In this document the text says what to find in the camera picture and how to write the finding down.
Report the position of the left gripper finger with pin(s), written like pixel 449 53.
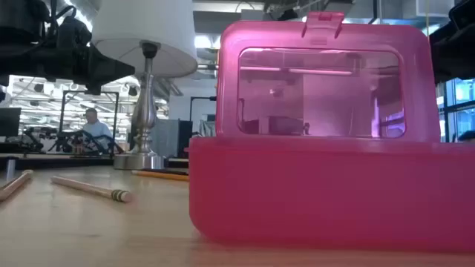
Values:
pixel 107 68

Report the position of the yellow pencil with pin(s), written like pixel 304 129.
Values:
pixel 159 175

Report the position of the wooden pencil with striped end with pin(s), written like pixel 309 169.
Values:
pixel 92 189

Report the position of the plain wooden pencil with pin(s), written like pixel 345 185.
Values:
pixel 15 185

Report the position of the pink plastic supply box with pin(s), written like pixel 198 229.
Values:
pixel 315 193

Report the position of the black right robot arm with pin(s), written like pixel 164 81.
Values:
pixel 465 11

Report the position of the small black robot arm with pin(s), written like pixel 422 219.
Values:
pixel 33 139
pixel 85 142

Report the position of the grey ceiling box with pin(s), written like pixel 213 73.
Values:
pixel 252 15

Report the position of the white shade silver table lamp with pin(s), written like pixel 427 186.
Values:
pixel 144 22

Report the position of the person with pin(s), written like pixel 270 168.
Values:
pixel 97 130
pixel 467 137

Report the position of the black monitor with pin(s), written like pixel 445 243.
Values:
pixel 9 122

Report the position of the grey partition panel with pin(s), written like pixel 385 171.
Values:
pixel 165 137

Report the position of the black cabinet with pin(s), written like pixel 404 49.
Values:
pixel 185 137

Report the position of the black frame stand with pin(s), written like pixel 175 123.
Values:
pixel 202 98
pixel 89 92

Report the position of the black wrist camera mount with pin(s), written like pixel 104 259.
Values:
pixel 74 33

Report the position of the black aluminium table frame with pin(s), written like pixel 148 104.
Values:
pixel 55 162

